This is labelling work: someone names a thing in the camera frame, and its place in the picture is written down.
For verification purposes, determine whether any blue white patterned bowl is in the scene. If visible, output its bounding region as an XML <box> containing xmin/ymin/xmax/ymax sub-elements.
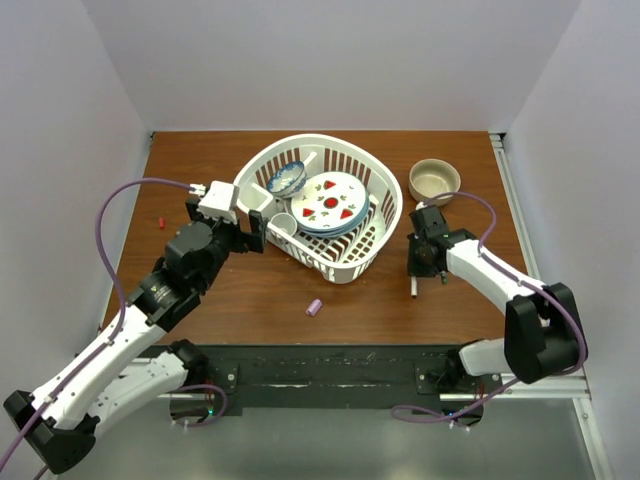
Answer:
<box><xmin>266</xmin><ymin>161</ymin><xmax>307</xmax><ymax>199</ymax></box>

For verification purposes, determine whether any small white cup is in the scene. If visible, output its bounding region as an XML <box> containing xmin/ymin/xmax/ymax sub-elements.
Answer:
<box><xmin>270</xmin><ymin>212</ymin><xmax>298</xmax><ymax>236</ymax></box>

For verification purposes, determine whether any beige ceramic bowl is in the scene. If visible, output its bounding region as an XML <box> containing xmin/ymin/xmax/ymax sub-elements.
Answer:
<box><xmin>408</xmin><ymin>158</ymin><xmax>461</xmax><ymax>206</ymax></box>

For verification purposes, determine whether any purple highlighter cap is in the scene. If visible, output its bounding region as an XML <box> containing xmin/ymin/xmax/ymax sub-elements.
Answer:
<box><xmin>306</xmin><ymin>299</ymin><xmax>323</xmax><ymax>317</ymax></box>

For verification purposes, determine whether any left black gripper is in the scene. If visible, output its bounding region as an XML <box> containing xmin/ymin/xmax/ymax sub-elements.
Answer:
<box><xmin>186</xmin><ymin>197</ymin><xmax>266</xmax><ymax>291</ymax></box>

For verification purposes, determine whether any watermelon pattern plate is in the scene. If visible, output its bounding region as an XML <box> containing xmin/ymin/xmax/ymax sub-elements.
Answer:
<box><xmin>289</xmin><ymin>171</ymin><xmax>369</xmax><ymax>233</ymax></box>

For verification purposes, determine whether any white plastic dish basket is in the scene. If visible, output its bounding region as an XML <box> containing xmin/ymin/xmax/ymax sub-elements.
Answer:
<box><xmin>233</xmin><ymin>133</ymin><xmax>403</xmax><ymax>284</ymax></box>

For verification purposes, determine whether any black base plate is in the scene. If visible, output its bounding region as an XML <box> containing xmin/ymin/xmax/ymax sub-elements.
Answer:
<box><xmin>172</xmin><ymin>341</ymin><xmax>505</xmax><ymax>415</ymax></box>

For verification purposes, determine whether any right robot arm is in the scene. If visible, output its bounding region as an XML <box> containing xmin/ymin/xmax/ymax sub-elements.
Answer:
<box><xmin>407</xmin><ymin>206</ymin><xmax>588</xmax><ymax>393</ymax></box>

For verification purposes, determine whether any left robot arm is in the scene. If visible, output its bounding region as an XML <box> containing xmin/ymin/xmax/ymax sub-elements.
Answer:
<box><xmin>3</xmin><ymin>201</ymin><xmax>267</xmax><ymax>475</ymax></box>

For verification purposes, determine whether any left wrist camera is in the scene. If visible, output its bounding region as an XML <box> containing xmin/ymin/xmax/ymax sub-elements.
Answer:
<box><xmin>189</xmin><ymin>181</ymin><xmax>239</xmax><ymax>225</ymax></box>

